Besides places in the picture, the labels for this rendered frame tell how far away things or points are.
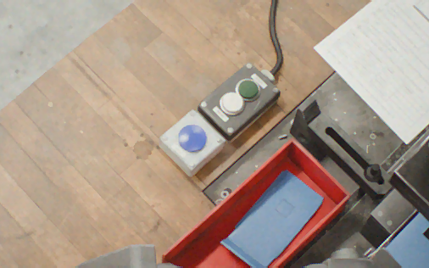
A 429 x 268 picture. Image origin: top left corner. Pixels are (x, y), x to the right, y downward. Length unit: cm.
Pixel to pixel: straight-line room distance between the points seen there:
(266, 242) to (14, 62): 127
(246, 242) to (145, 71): 30
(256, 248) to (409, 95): 35
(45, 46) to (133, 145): 113
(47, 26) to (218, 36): 110
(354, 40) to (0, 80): 119
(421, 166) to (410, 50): 38
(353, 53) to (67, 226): 52
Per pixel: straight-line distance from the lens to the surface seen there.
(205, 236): 144
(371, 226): 143
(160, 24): 158
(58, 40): 259
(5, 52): 259
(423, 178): 126
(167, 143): 146
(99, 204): 146
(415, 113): 157
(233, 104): 148
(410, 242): 140
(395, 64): 160
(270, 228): 145
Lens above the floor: 228
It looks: 67 degrees down
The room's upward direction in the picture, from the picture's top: 11 degrees clockwise
